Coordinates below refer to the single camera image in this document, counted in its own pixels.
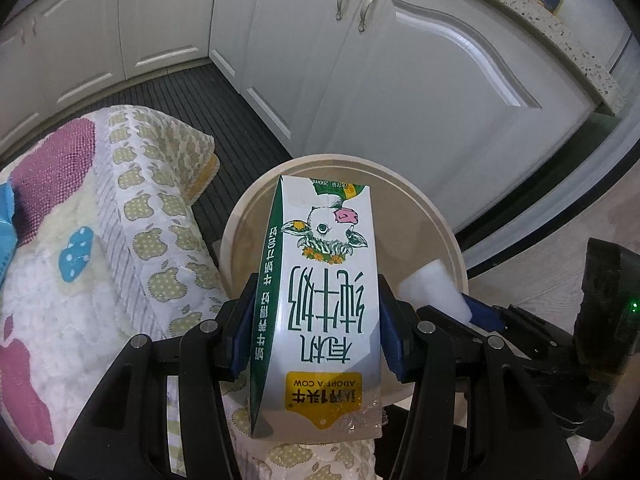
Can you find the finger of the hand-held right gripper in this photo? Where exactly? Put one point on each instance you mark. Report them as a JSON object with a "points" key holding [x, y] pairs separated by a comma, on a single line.
{"points": [[535, 332]]}

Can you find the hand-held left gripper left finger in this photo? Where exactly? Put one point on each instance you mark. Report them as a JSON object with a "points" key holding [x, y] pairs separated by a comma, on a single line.
{"points": [[244, 332]]}

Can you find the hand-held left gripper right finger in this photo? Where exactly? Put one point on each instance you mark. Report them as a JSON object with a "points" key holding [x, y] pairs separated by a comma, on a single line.
{"points": [[389, 342]]}

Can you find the white foam block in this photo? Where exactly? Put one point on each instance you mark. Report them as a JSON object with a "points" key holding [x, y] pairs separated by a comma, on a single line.
{"points": [[435, 290]]}

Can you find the white green milk carton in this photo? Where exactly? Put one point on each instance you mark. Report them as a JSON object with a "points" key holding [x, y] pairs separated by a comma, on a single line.
{"points": [[325, 310]]}

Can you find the beige round bin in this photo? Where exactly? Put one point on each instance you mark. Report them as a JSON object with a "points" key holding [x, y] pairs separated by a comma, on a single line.
{"points": [[420, 230]]}

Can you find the printed blanket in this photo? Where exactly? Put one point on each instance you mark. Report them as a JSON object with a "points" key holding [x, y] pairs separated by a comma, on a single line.
{"points": [[100, 260]]}

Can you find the black ribbed floor mat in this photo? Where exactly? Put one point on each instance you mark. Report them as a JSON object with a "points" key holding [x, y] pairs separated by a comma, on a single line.
{"points": [[210, 110]]}

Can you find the blue plastic packet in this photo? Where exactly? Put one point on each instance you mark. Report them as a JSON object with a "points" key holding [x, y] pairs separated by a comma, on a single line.
{"points": [[6, 240]]}

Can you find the speckled kitchen countertop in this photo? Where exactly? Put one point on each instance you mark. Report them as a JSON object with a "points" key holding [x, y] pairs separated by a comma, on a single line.
{"points": [[565, 35]]}

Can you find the white kitchen cabinet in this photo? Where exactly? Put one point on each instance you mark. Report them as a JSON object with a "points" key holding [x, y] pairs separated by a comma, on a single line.
{"points": [[400, 60]]}

